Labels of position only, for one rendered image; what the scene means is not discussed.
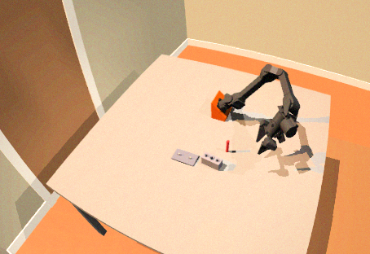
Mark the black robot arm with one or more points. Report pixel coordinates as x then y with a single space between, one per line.
283 118

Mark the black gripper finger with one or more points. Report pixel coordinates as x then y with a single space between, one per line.
262 148
261 134

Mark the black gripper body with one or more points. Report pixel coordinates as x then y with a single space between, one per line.
271 129

